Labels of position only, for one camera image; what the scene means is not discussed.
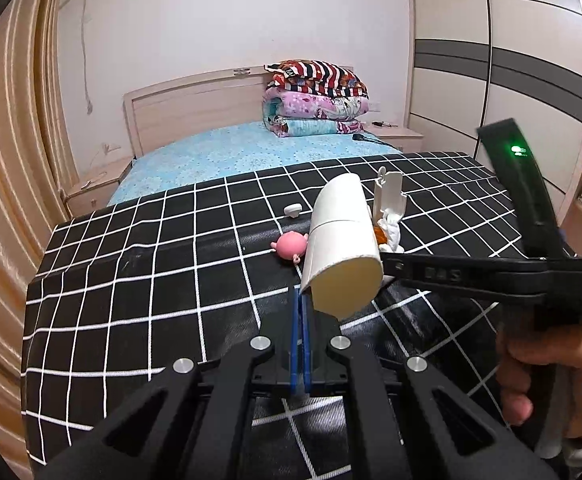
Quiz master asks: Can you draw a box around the yellow tape roll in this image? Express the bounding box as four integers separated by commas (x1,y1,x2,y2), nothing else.
373,226,388,246

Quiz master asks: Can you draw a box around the small white cap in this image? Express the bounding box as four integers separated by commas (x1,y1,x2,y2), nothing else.
283,203,303,218

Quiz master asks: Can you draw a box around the black white grid blanket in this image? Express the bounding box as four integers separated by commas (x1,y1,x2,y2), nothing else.
21,152,522,479

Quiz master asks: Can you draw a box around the right beige nightstand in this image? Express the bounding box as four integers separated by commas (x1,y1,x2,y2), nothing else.
364,125,423,153

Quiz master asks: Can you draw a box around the beige nightstand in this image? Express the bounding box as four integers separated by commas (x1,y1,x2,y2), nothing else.
64,157,134,217
364,125,423,153

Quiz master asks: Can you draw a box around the beige wooden headboard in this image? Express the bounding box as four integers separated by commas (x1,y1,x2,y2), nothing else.
123,66,271,158

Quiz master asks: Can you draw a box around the white grey sliding wardrobe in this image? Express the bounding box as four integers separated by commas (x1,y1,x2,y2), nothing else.
408,0,582,218

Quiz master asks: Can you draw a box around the beige striped curtain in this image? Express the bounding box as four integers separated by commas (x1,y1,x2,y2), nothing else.
0,0,77,479

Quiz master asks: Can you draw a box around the pink folded quilt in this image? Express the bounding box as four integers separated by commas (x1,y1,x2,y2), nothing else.
263,88,369,122

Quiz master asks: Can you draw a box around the left beige nightstand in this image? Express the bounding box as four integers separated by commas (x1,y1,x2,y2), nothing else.
64,157,134,217

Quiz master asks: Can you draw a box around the striped red folded quilt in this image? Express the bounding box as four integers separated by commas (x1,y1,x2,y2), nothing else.
264,60,368,98

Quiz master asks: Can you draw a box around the light blue folded quilt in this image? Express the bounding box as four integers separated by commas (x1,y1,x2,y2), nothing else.
264,116,364,138

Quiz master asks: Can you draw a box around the pink pig toy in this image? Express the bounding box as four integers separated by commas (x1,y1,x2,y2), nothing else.
270,231,308,264

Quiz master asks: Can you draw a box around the white paper cup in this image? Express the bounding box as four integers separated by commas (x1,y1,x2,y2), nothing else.
300,174,383,320

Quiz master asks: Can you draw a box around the light blue bed sheet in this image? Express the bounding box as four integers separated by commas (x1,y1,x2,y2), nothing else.
108,122,398,205

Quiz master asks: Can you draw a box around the person's right hand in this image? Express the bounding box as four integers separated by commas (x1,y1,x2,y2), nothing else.
497,325,582,439

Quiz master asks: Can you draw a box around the white plastic holder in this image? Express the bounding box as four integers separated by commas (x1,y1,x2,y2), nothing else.
371,166,407,254

